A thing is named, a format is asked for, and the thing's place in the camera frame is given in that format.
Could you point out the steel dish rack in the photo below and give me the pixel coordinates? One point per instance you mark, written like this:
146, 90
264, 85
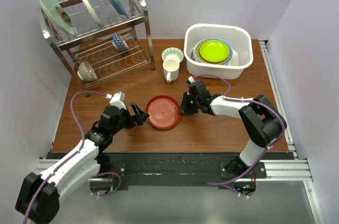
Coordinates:
94, 44

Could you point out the yellow woven rim plate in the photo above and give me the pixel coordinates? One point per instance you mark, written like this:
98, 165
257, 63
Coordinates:
197, 46

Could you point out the teal patterned small bowl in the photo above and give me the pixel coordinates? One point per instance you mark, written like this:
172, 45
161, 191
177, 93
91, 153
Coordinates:
173, 53

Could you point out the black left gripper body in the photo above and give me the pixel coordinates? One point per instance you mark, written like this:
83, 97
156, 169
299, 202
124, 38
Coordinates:
125, 121

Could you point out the white plastic bin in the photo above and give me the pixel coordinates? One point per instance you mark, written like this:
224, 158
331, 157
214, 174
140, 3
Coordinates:
238, 39

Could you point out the blue plate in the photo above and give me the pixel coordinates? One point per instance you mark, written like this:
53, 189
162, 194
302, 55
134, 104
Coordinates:
232, 52

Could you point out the cream ceramic mug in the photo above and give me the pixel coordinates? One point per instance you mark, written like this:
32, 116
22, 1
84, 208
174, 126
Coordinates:
171, 70

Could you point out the red plate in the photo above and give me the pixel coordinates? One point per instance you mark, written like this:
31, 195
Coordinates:
163, 112

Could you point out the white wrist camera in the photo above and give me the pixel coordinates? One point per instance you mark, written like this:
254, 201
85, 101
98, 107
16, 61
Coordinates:
190, 80
117, 100

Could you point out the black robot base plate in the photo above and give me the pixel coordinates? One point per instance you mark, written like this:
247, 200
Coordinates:
169, 169

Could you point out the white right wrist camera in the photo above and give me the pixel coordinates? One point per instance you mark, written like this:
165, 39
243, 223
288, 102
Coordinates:
190, 80

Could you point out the white fluted bottom plate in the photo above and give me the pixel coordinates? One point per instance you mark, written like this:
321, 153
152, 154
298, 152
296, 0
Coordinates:
193, 56

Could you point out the blue zigzag bowl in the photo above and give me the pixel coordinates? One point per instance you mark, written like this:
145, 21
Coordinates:
119, 42

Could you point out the green floral racked plate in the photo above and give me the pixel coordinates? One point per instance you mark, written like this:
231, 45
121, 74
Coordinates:
58, 16

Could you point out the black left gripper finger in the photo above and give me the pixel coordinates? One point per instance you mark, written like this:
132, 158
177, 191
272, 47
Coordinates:
140, 118
137, 111

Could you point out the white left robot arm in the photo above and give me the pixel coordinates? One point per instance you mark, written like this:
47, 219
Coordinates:
39, 196

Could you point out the cream rimmed racked plate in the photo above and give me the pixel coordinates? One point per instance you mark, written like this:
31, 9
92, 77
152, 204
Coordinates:
90, 8

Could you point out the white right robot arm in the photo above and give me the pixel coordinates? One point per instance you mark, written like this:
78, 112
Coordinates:
264, 124

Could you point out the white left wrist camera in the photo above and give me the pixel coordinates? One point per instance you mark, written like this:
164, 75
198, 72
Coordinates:
117, 100

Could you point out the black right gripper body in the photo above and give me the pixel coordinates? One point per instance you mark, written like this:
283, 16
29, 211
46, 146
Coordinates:
193, 107

